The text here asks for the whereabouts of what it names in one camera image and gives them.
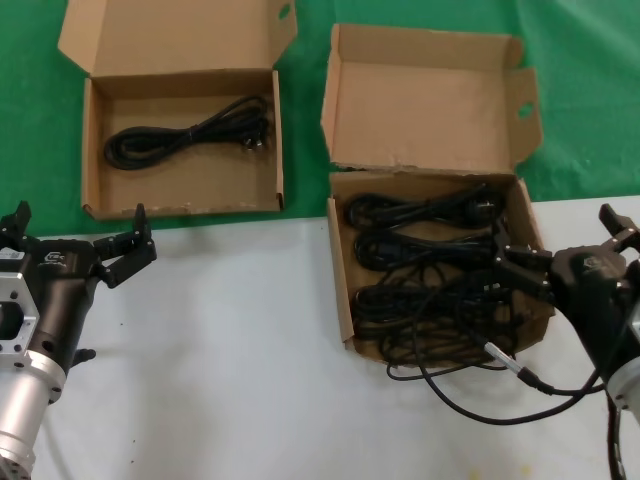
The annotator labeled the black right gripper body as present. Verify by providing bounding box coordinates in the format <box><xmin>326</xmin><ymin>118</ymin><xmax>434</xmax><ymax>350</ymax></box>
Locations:
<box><xmin>548</xmin><ymin>245</ymin><xmax>640</xmax><ymax>384</ymax></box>

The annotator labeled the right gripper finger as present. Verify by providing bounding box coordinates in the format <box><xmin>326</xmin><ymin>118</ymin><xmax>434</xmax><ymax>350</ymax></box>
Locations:
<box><xmin>491</xmin><ymin>219</ymin><xmax>556</xmax><ymax>302</ymax></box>
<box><xmin>598</xmin><ymin>203</ymin><xmax>640</xmax><ymax>261</ymax></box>

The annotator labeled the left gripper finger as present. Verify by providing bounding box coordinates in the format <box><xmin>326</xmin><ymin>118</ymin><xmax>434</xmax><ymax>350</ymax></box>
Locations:
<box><xmin>0</xmin><ymin>200</ymin><xmax>36</xmax><ymax>254</ymax></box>
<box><xmin>92</xmin><ymin>202</ymin><xmax>159</xmax><ymax>290</ymax></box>

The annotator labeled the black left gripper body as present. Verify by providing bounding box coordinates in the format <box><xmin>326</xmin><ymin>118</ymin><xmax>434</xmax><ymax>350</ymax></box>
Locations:
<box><xmin>22</xmin><ymin>237</ymin><xmax>106</xmax><ymax>372</ymax></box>

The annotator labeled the torn-edge open cardboard box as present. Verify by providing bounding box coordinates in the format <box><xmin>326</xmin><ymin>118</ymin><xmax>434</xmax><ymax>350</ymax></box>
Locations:
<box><xmin>319</xmin><ymin>22</ymin><xmax>557</xmax><ymax>365</ymax></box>

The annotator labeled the empty-type open cardboard box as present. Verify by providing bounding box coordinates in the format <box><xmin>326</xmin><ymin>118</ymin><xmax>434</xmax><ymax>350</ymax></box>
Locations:
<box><xmin>57</xmin><ymin>0</ymin><xmax>300</xmax><ymax>220</ymax></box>

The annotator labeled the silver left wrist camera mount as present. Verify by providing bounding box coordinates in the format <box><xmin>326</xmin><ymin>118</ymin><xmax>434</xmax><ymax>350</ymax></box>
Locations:
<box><xmin>0</xmin><ymin>272</ymin><xmax>41</xmax><ymax>372</ymax></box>

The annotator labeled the black right arm hose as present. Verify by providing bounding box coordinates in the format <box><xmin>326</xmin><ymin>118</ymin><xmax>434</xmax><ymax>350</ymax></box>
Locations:
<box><xmin>605</xmin><ymin>394</ymin><xmax>633</xmax><ymax>480</ymax></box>

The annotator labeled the green tablecloth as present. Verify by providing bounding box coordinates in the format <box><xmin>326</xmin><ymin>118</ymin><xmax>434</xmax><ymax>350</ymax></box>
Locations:
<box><xmin>0</xmin><ymin>0</ymin><xmax>640</xmax><ymax>236</ymax></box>

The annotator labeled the thin cable with silver connector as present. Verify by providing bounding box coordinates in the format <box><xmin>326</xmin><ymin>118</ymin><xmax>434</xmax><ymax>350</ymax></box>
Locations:
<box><xmin>413</xmin><ymin>279</ymin><xmax>612</xmax><ymax>427</ymax></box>

